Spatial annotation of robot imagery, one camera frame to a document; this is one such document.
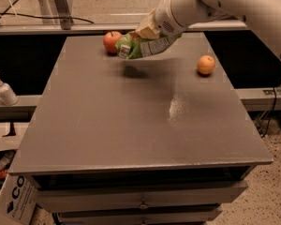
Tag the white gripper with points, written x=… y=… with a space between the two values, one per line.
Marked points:
x=164 y=19

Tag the green rice chip bag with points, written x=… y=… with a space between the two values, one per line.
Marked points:
x=132 y=46

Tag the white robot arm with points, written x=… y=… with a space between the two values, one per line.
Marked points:
x=262 y=17

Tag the red apple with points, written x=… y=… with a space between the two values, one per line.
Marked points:
x=109 y=41

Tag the orange fruit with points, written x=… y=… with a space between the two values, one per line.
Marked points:
x=206 y=65

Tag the white pump bottle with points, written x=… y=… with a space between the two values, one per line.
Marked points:
x=7 y=95

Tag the grey upper drawer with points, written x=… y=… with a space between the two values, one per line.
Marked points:
x=100 y=199

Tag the grey drawer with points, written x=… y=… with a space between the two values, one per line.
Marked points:
x=149 y=216
x=100 y=199

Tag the grey lower drawer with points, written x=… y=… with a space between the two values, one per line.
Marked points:
x=149 y=216

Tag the white cardboard box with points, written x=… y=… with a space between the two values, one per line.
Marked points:
x=16 y=203

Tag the metal frame rail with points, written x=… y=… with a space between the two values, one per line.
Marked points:
x=102 y=28

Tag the left metal bracket post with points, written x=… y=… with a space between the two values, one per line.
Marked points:
x=64 y=10

